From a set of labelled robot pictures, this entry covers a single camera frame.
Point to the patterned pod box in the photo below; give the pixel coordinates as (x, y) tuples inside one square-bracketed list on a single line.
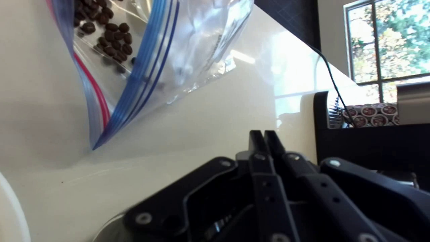
[(370, 114)]

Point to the clear zip plastic bag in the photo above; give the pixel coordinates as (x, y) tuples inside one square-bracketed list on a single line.
[(188, 44)]

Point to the black coffee machine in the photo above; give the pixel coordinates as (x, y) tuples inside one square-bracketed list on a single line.
[(370, 142)]

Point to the window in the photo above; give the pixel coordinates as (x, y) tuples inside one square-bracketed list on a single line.
[(389, 44)]

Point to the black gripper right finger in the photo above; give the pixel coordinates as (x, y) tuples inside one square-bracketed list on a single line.
[(349, 201)]

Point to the white plate with strainer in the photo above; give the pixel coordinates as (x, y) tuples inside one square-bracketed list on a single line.
[(10, 209)]

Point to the dark upper cabinet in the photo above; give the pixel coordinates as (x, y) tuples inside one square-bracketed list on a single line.
[(290, 20)]

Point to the coffee beans inside bag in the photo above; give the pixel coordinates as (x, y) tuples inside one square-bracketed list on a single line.
[(107, 35)]

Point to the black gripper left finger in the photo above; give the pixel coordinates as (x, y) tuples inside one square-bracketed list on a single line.
[(232, 196)]

